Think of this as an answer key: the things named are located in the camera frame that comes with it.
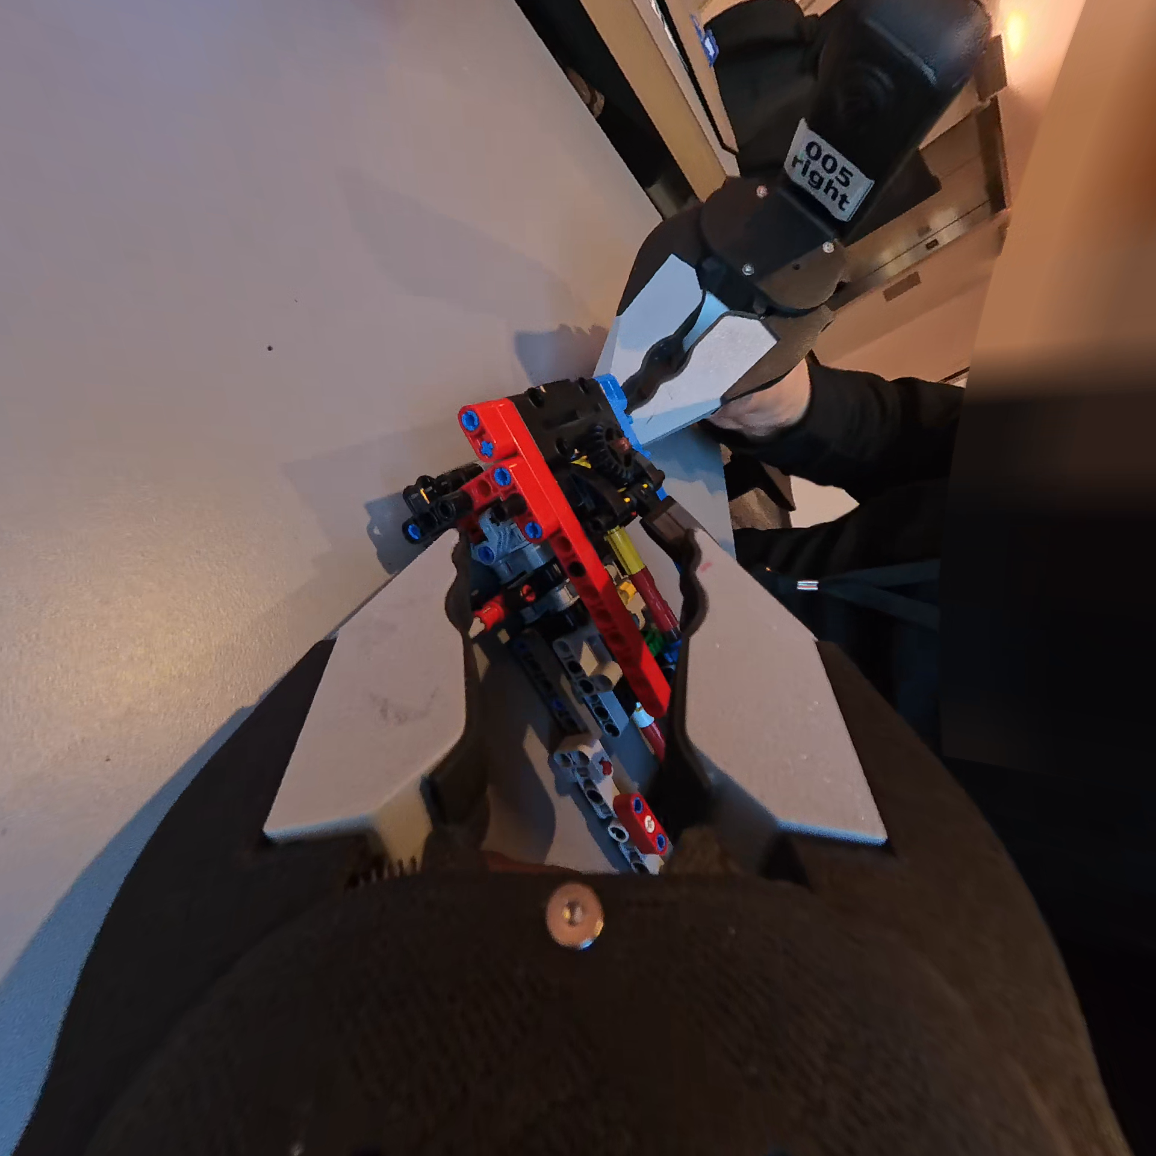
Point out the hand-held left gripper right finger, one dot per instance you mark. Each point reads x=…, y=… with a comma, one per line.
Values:
x=767, y=722

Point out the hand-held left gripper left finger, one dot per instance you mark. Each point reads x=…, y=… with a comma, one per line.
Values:
x=380, y=713

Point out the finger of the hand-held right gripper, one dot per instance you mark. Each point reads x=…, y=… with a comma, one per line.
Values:
x=723, y=361
x=650, y=315

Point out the toy brick car model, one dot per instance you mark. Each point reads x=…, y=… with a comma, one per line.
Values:
x=542, y=506

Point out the person's right forearm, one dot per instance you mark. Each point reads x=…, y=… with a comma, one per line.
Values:
x=876, y=424

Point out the person's right hand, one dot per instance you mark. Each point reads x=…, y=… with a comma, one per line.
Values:
x=772, y=406

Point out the dark cloth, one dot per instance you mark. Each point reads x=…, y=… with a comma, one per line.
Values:
x=759, y=62

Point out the grey table with beige edge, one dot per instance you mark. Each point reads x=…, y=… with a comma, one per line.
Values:
x=669, y=90

